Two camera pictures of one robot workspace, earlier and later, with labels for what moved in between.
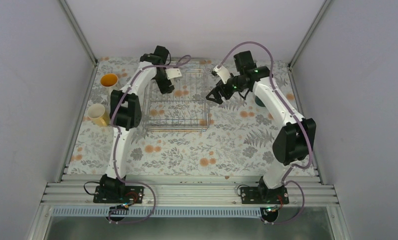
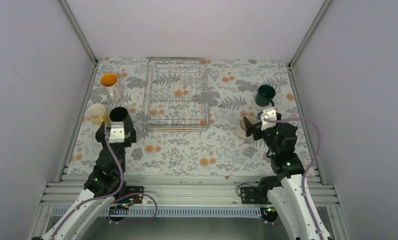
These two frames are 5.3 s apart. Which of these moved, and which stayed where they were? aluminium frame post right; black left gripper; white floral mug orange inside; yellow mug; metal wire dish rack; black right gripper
Moved: black right gripper; black left gripper
Stayed: yellow mug; aluminium frame post right; white floral mug orange inside; metal wire dish rack
